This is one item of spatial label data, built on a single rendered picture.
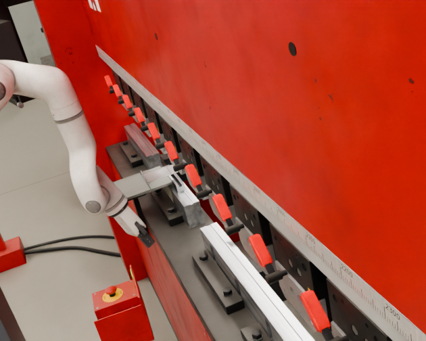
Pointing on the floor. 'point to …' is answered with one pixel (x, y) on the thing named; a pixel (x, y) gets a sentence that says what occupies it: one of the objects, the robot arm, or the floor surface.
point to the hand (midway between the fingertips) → (147, 240)
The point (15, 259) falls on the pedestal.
